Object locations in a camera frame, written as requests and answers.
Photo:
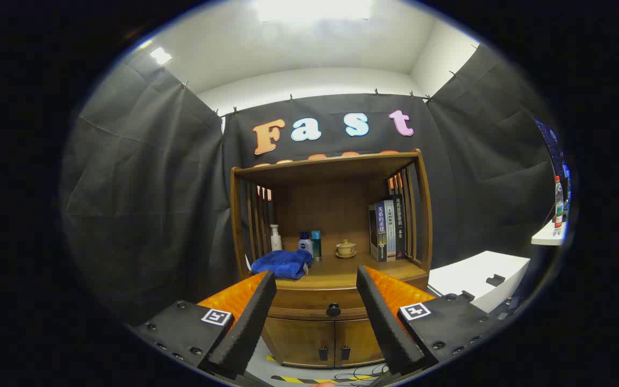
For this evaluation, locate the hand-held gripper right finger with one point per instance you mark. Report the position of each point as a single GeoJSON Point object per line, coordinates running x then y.
{"type": "Point", "coordinates": [384, 322]}

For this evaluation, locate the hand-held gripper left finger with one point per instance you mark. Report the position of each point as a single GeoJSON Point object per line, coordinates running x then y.
{"type": "Point", "coordinates": [245, 328]}

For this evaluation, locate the wooden drawer with black knob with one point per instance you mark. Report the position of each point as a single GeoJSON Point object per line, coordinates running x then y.
{"type": "Point", "coordinates": [309, 301]}

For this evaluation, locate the wooden cabinet door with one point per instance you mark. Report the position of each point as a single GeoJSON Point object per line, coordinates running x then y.
{"type": "Point", "coordinates": [299, 341]}
{"type": "Point", "coordinates": [358, 341]}

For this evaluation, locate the wooden countertop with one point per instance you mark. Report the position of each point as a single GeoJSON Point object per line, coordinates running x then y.
{"type": "Point", "coordinates": [342, 269]}

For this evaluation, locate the wooden cabinet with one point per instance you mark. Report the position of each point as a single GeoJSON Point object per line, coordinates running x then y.
{"type": "Point", "coordinates": [320, 204]}

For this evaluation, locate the yellow black floor tape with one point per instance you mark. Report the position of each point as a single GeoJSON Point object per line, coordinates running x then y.
{"type": "Point", "coordinates": [299, 379]}

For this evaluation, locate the blue towel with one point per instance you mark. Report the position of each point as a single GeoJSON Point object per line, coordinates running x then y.
{"type": "Point", "coordinates": [282, 263]}

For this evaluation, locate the yellow lidded teacup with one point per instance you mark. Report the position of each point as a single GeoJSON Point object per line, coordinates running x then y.
{"type": "Point", "coordinates": [346, 249]}

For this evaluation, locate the dark blue book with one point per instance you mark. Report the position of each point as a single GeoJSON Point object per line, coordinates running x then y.
{"type": "Point", "coordinates": [378, 231]}

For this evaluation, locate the white pump bottle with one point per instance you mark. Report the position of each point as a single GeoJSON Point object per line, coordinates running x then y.
{"type": "Point", "coordinates": [275, 241]}

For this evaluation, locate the pale blue book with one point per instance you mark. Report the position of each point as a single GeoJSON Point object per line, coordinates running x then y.
{"type": "Point", "coordinates": [390, 228]}

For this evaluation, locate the black book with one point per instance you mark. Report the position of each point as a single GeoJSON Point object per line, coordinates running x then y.
{"type": "Point", "coordinates": [400, 226]}

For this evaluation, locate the white bottle with blue cap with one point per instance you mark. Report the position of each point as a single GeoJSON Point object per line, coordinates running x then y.
{"type": "Point", "coordinates": [305, 245]}

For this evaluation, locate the teal bottle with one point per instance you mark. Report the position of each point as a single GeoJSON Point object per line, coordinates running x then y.
{"type": "Point", "coordinates": [316, 246]}

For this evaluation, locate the black backdrop cloth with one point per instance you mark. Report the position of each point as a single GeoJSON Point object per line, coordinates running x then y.
{"type": "Point", "coordinates": [143, 188]}

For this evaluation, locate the white table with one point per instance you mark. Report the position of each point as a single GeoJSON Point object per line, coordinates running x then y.
{"type": "Point", "coordinates": [546, 236]}

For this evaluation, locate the clear bottle with red label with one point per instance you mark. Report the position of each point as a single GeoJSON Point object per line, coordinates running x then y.
{"type": "Point", "coordinates": [558, 207]}

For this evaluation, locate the dark blue banner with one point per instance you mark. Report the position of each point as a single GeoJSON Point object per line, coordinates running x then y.
{"type": "Point", "coordinates": [552, 142]}

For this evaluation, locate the small ceiling light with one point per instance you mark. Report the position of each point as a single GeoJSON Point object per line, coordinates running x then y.
{"type": "Point", "coordinates": [160, 55]}

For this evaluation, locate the large ceiling light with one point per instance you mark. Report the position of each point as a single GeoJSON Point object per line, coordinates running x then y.
{"type": "Point", "coordinates": [315, 9]}

